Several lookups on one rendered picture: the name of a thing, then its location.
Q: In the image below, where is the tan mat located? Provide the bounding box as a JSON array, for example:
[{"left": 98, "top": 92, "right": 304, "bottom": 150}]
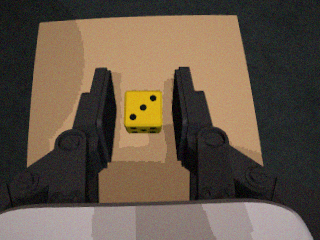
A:
[{"left": 27, "top": 15, "right": 263, "bottom": 203}]

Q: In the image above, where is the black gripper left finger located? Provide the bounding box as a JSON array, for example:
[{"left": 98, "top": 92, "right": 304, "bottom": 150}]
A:
[{"left": 0, "top": 68, "right": 117, "bottom": 211}]

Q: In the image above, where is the yellow die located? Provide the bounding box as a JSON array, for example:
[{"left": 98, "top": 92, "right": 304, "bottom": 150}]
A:
[{"left": 124, "top": 91, "right": 162, "bottom": 133}]

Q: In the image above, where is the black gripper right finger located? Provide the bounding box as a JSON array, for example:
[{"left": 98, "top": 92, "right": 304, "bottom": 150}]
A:
[{"left": 172, "top": 67, "right": 320, "bottom": 240}]

